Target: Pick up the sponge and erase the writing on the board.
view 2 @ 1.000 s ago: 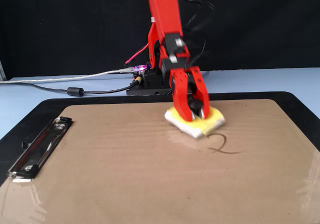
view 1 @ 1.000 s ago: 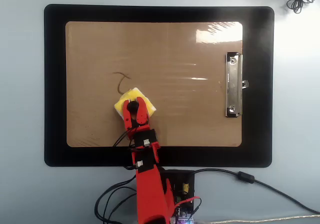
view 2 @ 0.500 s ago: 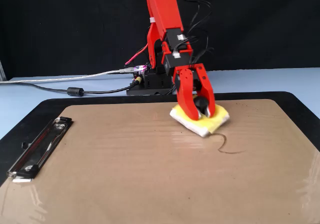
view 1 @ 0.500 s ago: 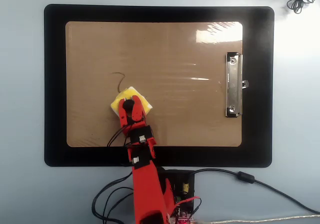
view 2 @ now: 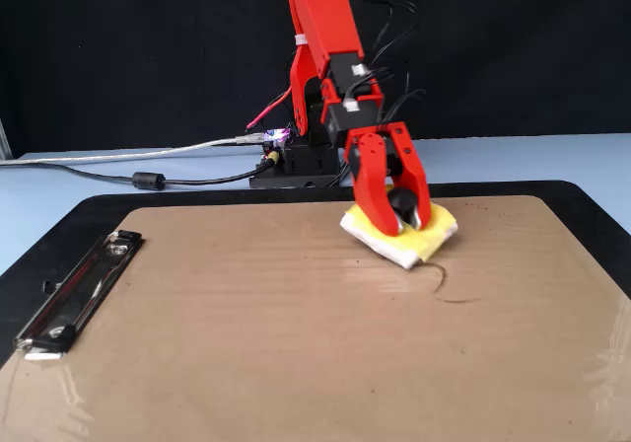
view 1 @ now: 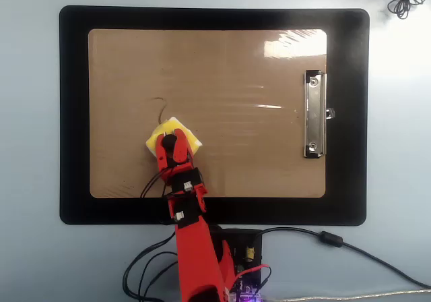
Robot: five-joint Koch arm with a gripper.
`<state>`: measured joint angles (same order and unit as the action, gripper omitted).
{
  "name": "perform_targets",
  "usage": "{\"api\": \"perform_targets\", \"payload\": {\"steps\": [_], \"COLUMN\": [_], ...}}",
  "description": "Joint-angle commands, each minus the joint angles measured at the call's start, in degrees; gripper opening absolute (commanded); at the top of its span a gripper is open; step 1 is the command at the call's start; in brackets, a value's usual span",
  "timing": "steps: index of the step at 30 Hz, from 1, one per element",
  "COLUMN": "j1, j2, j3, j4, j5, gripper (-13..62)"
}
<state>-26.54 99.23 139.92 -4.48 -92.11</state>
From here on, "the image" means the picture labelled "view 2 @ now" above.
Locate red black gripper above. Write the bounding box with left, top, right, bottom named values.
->
left=344, top=121, right=434, bottom=237

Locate yellow white sponge with knob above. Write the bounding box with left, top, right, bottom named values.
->
left=338, top=184, right=460, bottom=271

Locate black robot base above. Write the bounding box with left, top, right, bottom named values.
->
left=247, top=133, right=347, bottom=190

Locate robot controller circuit board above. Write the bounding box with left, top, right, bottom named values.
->
left=259, top=124, right=298, bottom=156

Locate brown clipboard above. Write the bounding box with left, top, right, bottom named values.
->
left=0, top=193, right=631, bottom=442

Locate black backdrop cloth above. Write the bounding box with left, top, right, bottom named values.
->
left=0, top=0, right=631, bottom=160

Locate silver metal clipboard clip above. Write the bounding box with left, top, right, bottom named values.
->
left=11, top=229, right=147, bottom=362

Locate red power wire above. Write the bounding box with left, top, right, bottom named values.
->
left=245, top=85, right=294, bottom=133

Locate black power cable with ferrite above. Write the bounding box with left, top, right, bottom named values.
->
left=0, top=150, right=283, bottom=192

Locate grey metal frame post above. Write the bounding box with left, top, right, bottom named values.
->
left=0, top=117, right=14, bottom=161

